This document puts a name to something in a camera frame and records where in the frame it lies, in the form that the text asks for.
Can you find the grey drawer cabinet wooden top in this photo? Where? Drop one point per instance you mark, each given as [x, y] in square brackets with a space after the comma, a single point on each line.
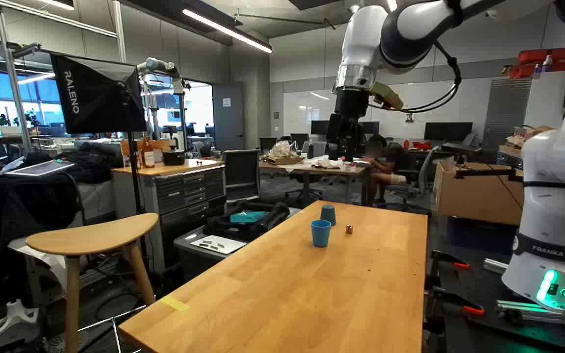
[182, 197]

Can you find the cluttered wooden background table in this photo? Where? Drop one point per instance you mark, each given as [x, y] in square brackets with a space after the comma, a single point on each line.
[313, 172]

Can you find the dark blue cup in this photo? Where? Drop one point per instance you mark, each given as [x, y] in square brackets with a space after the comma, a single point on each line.
[329, 215]

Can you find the aluminium rail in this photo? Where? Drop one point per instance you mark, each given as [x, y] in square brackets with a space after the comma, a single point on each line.
[539, 309]

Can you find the wooden stool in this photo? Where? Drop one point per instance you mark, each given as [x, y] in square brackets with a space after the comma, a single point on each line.
[94, 239]

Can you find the black cloth covered cart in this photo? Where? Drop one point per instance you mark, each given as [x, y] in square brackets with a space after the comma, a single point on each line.
[21, 223]

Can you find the dark crate shelf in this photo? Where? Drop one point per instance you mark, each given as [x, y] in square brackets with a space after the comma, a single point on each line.
[243, 172]

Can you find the light blue cup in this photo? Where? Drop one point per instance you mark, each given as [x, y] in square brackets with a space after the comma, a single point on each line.
[321, 235]

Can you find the orange liquid bottle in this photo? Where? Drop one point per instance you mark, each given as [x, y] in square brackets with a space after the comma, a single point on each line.
[146, 154]

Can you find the yellow tape strip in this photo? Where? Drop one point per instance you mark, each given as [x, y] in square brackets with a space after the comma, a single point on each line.
[176, 305]

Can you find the seated person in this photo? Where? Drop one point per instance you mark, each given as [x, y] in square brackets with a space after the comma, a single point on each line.
[384, 168]

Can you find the black computer monitor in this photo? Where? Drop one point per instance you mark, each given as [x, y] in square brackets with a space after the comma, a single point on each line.
[451, 133]

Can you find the black softbox light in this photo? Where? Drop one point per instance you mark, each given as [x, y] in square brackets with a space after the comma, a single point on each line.
[99, 97]

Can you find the softbox light stand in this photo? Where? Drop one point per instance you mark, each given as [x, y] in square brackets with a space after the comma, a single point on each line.
[135, 174]

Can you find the teal case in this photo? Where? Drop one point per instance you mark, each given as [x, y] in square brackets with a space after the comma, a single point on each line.
[248, 219]

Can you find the grey articulated boom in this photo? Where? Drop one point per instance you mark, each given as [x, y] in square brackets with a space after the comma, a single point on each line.
[160, 70]

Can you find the black box on cabinet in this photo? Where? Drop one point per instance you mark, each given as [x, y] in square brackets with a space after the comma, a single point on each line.
[174, 158]

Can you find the white crumpled bag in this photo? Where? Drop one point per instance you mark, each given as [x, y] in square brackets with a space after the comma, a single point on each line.
[284, 152]

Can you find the yellow green wrist camera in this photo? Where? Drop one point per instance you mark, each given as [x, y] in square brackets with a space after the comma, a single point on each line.
[388, 97]

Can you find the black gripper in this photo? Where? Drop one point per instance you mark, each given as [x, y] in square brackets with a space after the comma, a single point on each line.
[347, 121]

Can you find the cardboard box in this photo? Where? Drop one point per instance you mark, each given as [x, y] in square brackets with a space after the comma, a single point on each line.
[480, 194]

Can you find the grey white floor box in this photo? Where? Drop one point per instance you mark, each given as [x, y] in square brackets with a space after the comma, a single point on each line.
[207, 248]

